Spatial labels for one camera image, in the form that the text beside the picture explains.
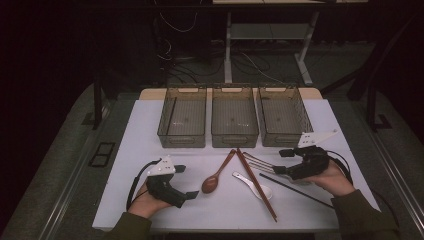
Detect brown wooden chopstick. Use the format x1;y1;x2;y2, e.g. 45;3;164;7
235;149;278;223
237;148;278;222

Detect left hand-held gripper cable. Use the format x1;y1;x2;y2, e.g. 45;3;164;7
125;158;163;212

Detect black metal stand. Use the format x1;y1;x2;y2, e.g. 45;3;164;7
364;76;393;133
81;71;111;131

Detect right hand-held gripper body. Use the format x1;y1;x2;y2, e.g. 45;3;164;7
286;129;339;181

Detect metal floor rail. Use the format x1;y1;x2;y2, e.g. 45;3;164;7
363;126;424;231
36;133;98;240

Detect person's right hand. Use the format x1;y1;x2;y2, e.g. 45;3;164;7
301;159;357;197

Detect white table mat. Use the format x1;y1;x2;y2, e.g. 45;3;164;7
92;98;389;232

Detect brown wooden spoon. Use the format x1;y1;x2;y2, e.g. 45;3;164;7
201;148;237;194

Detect white floor cable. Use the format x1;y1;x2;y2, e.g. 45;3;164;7
239;51;288;86

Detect white hanging cable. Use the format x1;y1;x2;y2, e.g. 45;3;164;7
154;0;198;34

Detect person's left hand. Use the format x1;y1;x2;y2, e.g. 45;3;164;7
127;182;173;219

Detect smoky transparent plastic bin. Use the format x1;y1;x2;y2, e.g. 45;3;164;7
210;83;260;149
258;83;315;148
156;83;208;149

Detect black floor cable bundle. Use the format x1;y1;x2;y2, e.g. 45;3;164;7
156;36;224;84

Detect white metal desk frame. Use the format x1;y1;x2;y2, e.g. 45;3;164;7
213;0;369;87

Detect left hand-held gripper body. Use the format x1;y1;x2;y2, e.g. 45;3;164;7
145;155;188;209

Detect white ceramic spoon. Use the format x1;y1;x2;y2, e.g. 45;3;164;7
232;171;273;201

